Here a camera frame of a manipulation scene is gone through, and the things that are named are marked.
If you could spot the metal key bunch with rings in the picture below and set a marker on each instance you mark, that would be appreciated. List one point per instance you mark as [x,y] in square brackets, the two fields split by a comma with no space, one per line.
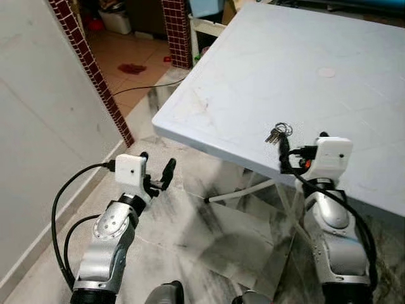
[272,136]

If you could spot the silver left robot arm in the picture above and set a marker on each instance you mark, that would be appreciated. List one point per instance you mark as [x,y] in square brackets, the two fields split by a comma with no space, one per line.
[111,244]

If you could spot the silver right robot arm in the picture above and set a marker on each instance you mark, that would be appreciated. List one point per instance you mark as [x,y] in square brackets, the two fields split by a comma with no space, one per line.
[335,247]

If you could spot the white metal table leg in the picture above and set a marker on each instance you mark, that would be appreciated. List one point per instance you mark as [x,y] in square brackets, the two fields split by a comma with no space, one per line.
[240,192]

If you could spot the white plastic table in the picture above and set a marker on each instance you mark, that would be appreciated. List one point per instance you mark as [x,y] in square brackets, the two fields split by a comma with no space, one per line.
[285,76]

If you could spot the dark red floor cloth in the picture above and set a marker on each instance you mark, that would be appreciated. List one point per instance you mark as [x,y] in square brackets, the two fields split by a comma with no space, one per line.
[131,68]

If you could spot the dark grey left robot leg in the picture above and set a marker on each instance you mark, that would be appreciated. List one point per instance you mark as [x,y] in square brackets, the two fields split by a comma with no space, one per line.
[166,294]

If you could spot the dark grey robot leg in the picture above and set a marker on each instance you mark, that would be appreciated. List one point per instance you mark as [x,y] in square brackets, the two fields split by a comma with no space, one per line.
[166,294]
[252,298]

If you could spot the red mosaic tiled pillar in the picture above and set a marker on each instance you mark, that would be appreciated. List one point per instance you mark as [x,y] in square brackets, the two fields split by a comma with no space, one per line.
[177,31]

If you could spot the white plastic container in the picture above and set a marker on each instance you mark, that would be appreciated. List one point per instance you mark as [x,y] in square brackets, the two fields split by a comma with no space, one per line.
[116,22]

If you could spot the red plastic item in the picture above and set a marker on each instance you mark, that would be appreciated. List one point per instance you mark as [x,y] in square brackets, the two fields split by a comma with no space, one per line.
[96,25]

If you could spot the white plastic rack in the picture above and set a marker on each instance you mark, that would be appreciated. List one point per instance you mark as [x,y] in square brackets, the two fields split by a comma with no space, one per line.
[205,28]

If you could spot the dark grey right robot leg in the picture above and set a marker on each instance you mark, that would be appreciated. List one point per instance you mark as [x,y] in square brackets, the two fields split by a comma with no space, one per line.
[252,298]

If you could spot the light blue plastic bin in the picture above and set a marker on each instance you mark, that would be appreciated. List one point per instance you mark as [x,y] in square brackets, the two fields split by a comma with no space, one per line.
[205,7]

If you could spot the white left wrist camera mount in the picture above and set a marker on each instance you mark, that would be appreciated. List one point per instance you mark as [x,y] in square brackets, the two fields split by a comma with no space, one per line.
[130,170]

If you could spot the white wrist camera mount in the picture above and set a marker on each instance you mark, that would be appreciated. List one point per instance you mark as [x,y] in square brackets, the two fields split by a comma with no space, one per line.
[130,170]
[333,158]

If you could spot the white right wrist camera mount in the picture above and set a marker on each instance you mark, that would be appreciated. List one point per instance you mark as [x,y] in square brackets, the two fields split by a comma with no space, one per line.
[333,158]

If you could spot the red mosaic tiled wall edge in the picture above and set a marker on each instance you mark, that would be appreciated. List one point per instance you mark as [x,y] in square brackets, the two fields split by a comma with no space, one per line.
[88,63]

